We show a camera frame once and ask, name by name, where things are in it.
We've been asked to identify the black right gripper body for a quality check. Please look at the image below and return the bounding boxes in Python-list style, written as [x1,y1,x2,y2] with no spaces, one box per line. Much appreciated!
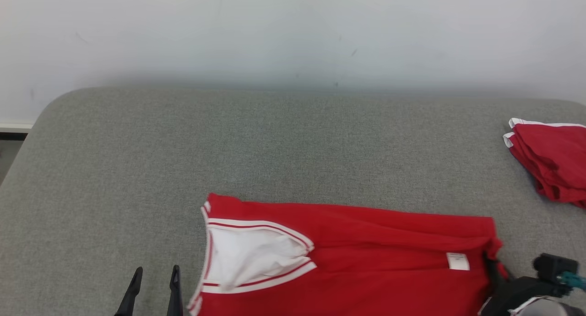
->
[480,276,564,316]

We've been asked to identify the red white shirt with label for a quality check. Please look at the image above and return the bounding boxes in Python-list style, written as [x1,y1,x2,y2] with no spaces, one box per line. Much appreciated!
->
[188,193,510,316]

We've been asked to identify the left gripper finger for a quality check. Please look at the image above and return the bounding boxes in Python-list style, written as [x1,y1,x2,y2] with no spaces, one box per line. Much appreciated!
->
[166,265,184,316]
[114,267,143,316]

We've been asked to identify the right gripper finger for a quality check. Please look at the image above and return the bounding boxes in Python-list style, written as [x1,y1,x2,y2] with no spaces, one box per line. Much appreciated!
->
[483,253,505,287]

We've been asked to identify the red shorts with white stripe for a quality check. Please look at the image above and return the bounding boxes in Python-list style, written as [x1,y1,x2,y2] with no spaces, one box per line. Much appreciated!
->
[503,118,586,210]

